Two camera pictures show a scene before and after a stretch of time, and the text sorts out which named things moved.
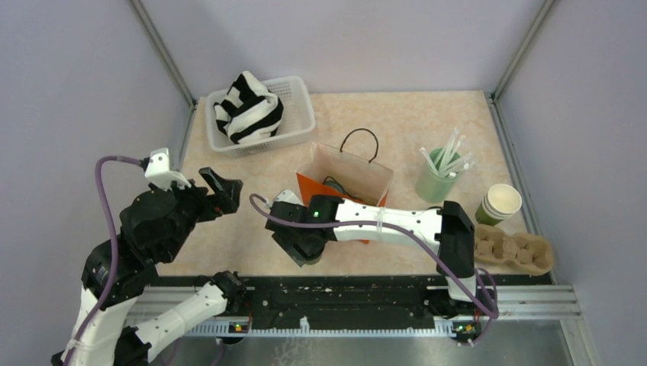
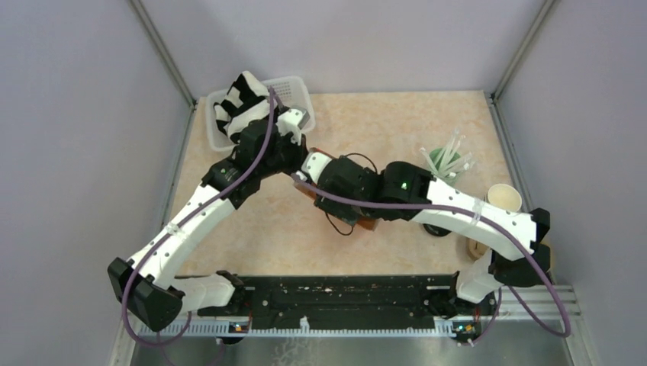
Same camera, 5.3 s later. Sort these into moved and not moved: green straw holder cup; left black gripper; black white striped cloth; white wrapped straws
Moved: left black gripper
Not moved: black white striped cloth; green straw holder cup; white wrapped straws
